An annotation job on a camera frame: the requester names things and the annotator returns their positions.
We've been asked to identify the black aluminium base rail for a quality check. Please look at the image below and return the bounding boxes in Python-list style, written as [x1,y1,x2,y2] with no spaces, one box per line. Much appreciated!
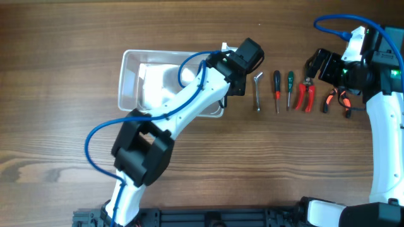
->
[71,206,304,227]

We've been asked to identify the silver hex wrench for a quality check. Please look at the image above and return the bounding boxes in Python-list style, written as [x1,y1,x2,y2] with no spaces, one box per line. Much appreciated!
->
[254,72,263,112]

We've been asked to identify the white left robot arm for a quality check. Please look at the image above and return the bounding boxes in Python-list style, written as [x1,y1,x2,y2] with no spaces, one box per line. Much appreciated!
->
[105,38,264,226]

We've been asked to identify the red handled pruning shears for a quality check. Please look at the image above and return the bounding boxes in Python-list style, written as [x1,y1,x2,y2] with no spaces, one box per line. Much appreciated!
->
[295,77,316,113]

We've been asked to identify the clear plastic container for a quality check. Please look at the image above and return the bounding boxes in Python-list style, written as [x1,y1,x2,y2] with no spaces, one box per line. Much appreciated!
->
[117,50,210,114]

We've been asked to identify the black red screwdriver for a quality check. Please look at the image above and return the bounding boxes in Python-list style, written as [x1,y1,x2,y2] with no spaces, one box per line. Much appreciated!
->
[273,71,280,114]

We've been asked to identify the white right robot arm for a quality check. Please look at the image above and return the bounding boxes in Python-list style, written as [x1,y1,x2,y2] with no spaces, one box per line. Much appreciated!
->
[295,49,403,226]

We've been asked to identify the green handled screwdriver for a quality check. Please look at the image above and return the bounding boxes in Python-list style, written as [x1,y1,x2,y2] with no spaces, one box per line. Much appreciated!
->
[287,71,294,111]

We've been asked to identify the orange black needle-nose pliers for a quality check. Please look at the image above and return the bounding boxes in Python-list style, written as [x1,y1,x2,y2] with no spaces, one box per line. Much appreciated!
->
[323,88,352,119]

